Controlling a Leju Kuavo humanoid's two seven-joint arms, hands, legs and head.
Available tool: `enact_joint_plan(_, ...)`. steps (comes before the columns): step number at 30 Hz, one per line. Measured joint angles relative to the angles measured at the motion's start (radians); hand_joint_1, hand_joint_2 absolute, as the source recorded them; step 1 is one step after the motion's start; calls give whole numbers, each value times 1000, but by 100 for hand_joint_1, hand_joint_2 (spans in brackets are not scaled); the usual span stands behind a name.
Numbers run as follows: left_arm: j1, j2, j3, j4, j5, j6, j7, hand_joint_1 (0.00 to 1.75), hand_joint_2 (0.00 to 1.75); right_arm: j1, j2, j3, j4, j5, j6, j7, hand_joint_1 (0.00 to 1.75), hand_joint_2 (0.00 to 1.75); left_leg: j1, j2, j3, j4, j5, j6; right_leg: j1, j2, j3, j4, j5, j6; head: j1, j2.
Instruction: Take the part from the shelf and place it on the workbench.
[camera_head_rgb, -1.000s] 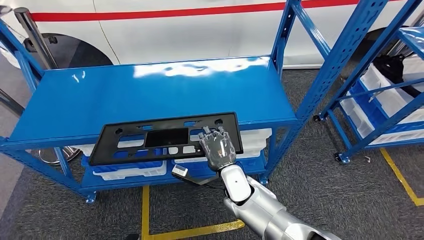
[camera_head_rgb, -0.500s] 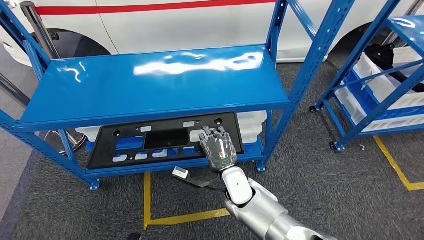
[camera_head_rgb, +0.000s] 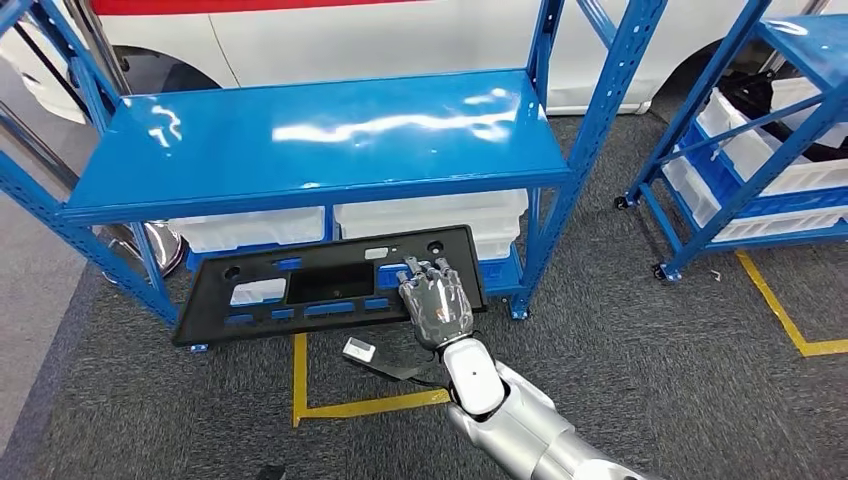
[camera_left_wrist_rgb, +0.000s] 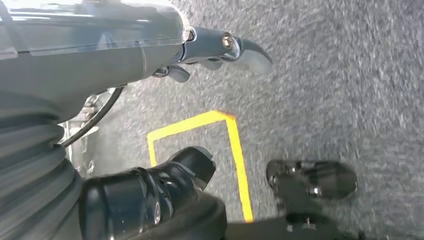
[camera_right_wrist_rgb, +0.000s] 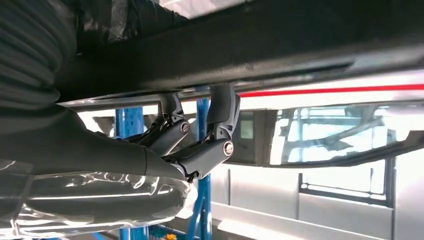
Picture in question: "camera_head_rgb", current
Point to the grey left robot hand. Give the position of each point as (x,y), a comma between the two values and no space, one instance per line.
(270,473)

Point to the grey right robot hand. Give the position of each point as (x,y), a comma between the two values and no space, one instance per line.
(437,311)

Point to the black plastic plate bracket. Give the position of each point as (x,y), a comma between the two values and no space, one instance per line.
(331,281)

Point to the blue metal shelf rack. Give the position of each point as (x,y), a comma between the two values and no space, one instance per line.
(815,46)
(298,126)

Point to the wide blue plastic bin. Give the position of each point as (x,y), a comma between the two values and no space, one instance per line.
(500,275)

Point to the yellow floor tape square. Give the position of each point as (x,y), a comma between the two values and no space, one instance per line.
(775,305)
(371,405)

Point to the white car with red stripe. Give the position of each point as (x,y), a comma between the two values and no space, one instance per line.
(397,40)

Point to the small white floor scrap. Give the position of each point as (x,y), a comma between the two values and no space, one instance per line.
(715,275)

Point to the black bulky object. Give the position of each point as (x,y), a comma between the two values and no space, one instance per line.
(748,99)

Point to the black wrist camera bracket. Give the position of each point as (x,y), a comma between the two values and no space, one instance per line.
(391,371)

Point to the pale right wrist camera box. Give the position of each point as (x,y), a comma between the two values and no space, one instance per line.
(359,349)

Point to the chrome stanchion post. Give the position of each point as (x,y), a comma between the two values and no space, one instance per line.
(166,245)
(102,43)

